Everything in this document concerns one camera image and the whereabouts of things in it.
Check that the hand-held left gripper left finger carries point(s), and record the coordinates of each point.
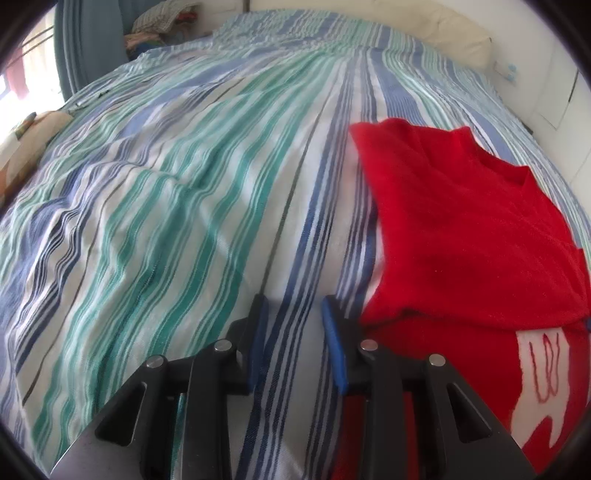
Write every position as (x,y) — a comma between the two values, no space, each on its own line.
(258,341)

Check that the red knitted sweater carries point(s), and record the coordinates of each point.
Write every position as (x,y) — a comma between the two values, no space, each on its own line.
(461,240)

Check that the blue curtain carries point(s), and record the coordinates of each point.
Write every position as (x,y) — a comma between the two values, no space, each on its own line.
(74,46)

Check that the white wardrobe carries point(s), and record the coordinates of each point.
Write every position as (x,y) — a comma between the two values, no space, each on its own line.
(563,101)

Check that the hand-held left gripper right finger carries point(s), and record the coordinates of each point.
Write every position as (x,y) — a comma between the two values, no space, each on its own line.
(334,350)

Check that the pile of mixed clothes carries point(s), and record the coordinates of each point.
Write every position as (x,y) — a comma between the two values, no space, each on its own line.
(157,23)

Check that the striped bed cover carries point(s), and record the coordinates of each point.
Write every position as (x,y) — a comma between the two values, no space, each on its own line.
(184,184)

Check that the wall socket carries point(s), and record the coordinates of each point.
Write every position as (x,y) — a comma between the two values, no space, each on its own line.
(508,71)

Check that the red hanging cloth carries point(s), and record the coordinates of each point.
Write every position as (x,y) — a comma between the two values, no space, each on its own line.
(18,74)

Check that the cream pillow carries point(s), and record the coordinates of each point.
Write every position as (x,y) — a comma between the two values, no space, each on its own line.
(461,32)

